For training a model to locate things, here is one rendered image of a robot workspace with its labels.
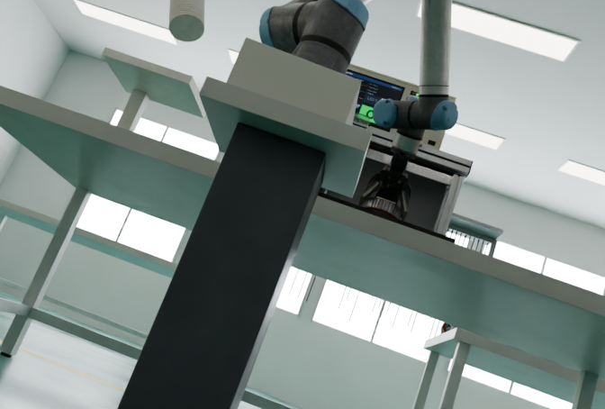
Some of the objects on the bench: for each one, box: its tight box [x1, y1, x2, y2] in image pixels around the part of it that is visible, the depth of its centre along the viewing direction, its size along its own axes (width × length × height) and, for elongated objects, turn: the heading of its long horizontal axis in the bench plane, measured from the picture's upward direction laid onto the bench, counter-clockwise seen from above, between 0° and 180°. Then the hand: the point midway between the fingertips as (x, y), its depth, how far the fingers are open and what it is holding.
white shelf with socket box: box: [102, 48, 206, 132], centre depth 270 cm, size 35×37×46 cm
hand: (381, 212), depth 199 cm, fingers closed on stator, 13 cm apart
